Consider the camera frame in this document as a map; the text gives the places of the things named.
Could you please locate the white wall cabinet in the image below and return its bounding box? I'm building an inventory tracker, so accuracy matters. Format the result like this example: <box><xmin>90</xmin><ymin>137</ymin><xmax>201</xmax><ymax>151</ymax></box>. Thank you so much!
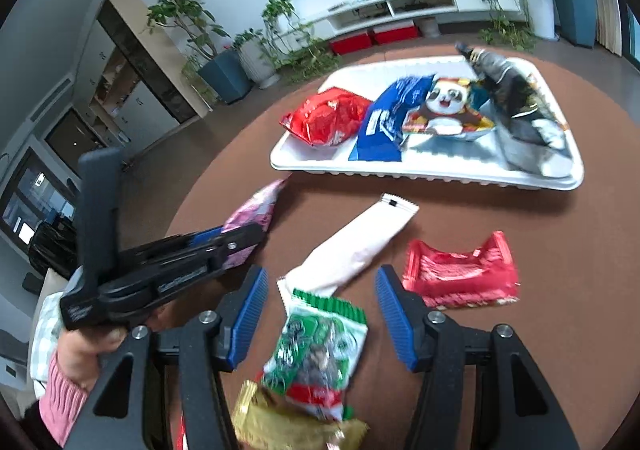
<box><xmin>75</xmin><ymin>15</ymin><xmax>181</xmax><ymax>151</ymax></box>

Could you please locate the small red snack packet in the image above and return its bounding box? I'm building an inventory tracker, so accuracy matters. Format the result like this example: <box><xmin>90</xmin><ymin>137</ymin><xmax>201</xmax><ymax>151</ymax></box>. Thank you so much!
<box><xmin>401</xmin><ymin>231</ymin><xmax>521</xmax><ymax>309</ymax></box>

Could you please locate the white television console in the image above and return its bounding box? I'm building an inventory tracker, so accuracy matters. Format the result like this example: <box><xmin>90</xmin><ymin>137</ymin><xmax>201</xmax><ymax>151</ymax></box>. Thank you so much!
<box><xmin>277</xmin><ymin>0</ymin><xmax>526</xmax><ymax>38</ymax></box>

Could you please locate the plant in white ribbed pot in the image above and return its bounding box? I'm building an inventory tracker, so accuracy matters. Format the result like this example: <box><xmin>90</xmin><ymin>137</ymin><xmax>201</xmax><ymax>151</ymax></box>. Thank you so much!
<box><xmin>232</xmin><ymin>29</ymin><xmax>281</xmax><ymax>88</ymax></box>

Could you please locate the black snack bag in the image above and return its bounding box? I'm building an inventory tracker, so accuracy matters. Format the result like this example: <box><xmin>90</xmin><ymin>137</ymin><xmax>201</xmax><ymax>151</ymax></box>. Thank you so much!
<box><xmin>456</xmin><ymin>42</ymin><xmax>571</xmax><ymax>178</ymax></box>

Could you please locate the large red snack bag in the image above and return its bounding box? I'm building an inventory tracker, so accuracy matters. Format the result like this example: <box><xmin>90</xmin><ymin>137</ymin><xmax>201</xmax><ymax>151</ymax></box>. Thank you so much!
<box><xmin>279</xmin><ymin>87</ymin><xmax>373</xmax><ymax>147</ymax></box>

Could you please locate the black dining chair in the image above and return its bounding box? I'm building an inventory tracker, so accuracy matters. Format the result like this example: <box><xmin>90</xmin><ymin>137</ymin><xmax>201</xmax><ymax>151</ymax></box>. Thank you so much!
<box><xmin>30</xmin><ymin>220</ymin><xmax>78</xmax><ymax>281</ymax></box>

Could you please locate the gold snack packet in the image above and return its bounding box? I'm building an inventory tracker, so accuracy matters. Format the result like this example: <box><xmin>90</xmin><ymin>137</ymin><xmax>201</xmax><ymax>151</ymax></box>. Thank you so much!
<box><xmin>231</xmin><ymin>379</ymin><xmax>369</xmax><ymax>450</ymax></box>

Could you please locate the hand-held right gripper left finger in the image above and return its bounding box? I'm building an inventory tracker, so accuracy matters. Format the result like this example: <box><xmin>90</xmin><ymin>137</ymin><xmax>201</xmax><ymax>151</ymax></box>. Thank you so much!
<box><xmin>64</xmin><ymin>264</ymin><xmax>270</xmax><ymax>450</ymax></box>

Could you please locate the dark glass cabinet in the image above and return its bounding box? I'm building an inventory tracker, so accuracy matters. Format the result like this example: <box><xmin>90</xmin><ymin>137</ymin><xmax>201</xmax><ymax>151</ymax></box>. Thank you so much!
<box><xmin>97</xmin><ymin>0</ymin><xmax>201</xmax><ymax>123</ymax></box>

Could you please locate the blue snack packet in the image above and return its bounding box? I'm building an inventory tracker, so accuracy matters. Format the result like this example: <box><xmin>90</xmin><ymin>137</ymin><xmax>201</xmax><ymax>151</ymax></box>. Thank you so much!
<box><xmin>348</xmin><ymin>75</ymin><xmax>436</xmax><ymax>162</ymax></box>

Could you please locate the brown entrance door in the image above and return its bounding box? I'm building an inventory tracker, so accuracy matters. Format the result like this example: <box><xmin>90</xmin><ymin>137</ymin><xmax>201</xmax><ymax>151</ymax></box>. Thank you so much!
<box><xmin>44</xmin><ymin>107</ymin><xmax>108</xmax><ymax>166</ymax></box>

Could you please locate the pink snack packet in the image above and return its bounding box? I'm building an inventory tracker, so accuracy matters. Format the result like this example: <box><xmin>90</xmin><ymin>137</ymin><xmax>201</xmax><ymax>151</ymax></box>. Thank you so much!
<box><xmin>222</xmin><ymin>178</ymin><xmax>288</xmax><ymax>271</ymax></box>

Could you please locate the long white snack packet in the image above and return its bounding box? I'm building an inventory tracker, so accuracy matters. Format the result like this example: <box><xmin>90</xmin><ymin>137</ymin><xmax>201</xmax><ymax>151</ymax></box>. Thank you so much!
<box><xmin>276</xmin><ymin>193</ymin><xmax>419</xmax><ymax>303</ymax></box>

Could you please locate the beige curtain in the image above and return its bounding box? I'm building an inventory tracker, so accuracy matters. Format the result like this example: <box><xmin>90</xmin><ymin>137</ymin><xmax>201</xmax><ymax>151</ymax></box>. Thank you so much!
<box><xmin>580</xmin><ymin>0</ymin><xmax>626</xmax><ymax>56</ymax></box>

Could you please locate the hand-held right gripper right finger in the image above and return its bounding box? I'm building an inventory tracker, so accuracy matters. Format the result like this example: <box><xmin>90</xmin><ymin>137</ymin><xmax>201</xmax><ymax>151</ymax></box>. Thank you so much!
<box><xmin>375</xmin><ymin>265</ymin><xmax>581</xmax><ymax>450</ymax></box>

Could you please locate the person's left forearm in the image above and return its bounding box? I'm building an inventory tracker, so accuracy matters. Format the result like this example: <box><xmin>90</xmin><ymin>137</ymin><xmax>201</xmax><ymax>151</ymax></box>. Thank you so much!
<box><xmin>39</xmin><ymin>350</ymin><xmax>90</xmax><ymax>447</ymax></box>

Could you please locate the green snack packet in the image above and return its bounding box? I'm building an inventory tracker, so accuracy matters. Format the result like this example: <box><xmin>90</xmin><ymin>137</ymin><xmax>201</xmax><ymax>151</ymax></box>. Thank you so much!
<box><xmin>262</xmin><ymin>288</ymin><xmax>368</xmax><ymax>423</ymax></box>

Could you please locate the white plastic tray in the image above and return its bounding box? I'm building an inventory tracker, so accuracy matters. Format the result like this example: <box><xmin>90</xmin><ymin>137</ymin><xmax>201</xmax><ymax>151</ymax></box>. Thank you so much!
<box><xmin>270</xmin><ymin>55</ymin><xmax>585</xmax><ymax>192</ymax></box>

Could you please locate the person's left hand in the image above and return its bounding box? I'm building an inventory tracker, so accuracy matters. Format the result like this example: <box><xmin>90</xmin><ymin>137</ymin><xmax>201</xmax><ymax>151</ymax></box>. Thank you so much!
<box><xmin>55</xmin><ymin>327</ymin><xmax>130</xmax><ymax>393</ymax></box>

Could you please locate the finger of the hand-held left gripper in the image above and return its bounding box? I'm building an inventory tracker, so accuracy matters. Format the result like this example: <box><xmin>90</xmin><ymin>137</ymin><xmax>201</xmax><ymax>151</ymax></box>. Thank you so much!
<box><xmin>182</xmin><ymin>226</ymin><xmax>226</xmax><ymax>251</ymax></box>
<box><xmin>200</xmin><ymin>222</ymin><xmax>264</xmax><ymax>271</ymax></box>

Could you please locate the panda print snack packet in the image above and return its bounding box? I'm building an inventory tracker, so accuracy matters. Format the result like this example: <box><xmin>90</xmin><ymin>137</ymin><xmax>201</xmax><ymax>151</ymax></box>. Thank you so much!
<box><xmin>401</xmin><ymin>76</ymin><xmax>497</xmax><ymax>148</ymax></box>

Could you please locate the red storage box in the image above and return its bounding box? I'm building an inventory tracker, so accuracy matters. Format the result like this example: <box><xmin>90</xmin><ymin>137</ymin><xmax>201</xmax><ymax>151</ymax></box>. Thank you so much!
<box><xmin>329</xmin><ymin>32</ymin><xmax>373</xmax><ymax>56</ymax></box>
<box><xmin>372</xmin><ymin>22</ymin><xmax>420</xmax><ymax>45</ymax></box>

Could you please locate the leafy tree in blue pot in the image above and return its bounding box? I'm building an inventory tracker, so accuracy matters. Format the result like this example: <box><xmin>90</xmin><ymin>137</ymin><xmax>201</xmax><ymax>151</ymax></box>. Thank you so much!
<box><xmin>146</xmin><ymin>0</ymin><xmax>253</xmax><ymax>105</ymax></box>

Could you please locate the pale checked cloth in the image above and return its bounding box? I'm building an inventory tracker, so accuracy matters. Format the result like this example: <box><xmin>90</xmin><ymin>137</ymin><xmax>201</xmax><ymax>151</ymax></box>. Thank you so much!
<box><xmin>30</xmin><ymin>270</ymin><xmax>66</xmax><ymax>381</ymax></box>

